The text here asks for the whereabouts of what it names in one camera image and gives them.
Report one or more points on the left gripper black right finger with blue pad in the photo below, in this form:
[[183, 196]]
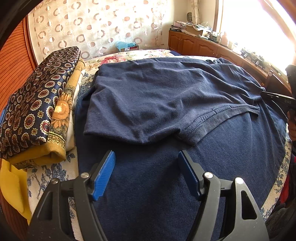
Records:
[[242, 219]]

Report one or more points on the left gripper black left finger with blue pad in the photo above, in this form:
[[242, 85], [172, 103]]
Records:
[[51, 219]]

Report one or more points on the navy blue t-shirt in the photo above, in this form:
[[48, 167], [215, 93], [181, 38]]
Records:
[[144, 101]]

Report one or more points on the person's right hand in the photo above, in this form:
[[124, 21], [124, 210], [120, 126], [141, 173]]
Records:
[[291, 127]]

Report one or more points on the blue floral bed sheet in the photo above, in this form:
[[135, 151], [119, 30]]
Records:
[[38, 178]]

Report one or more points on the yellow plush toy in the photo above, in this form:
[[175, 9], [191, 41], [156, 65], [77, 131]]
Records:
[[14, 189]]

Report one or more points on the navy blue towel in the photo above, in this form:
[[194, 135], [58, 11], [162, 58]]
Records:
[[147, 197]]

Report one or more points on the navy paisley folded cloth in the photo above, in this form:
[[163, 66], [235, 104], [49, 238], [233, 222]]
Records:
[[26, 120]]

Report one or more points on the long wooden cabinet desk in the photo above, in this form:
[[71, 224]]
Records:
[[185, 44]]

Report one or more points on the tied cream curtain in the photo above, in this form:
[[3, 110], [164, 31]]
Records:
[[195, 11]]

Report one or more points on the pink floral quilt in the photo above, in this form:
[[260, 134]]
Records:
[[126, 56]]

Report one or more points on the blue tissue box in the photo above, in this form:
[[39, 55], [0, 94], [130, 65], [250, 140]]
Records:
[[124, 46]]

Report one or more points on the circle pattern sheer curtain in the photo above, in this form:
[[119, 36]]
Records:
[[95, 27]]

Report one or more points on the bright window with frame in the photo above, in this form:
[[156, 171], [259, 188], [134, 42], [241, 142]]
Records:
[[262, 27]]

